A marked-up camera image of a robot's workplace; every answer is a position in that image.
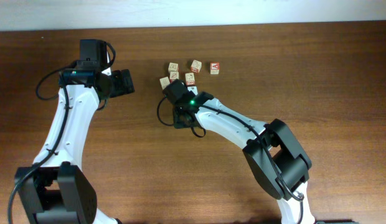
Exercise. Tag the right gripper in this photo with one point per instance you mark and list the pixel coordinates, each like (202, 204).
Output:
(177, 122)

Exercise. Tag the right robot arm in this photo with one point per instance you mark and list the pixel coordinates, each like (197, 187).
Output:
(277, 161)

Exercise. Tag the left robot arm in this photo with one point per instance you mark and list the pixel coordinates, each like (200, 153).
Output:
(54, 189)

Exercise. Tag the wooden block center red base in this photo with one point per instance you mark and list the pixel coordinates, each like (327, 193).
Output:
(190, 79)

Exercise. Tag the wooden block far left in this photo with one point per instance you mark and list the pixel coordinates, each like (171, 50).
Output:
(165, 81)

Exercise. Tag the wooden block leaf picture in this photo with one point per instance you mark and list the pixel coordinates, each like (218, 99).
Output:
(173, 76)

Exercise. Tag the wooden block red side top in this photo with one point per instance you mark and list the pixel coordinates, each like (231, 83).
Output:
(196, 66)

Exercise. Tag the wooden block top left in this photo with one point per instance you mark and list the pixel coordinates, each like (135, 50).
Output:
(173, 67)

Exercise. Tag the wooden block red letter A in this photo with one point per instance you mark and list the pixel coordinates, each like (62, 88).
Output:
(214, 68)

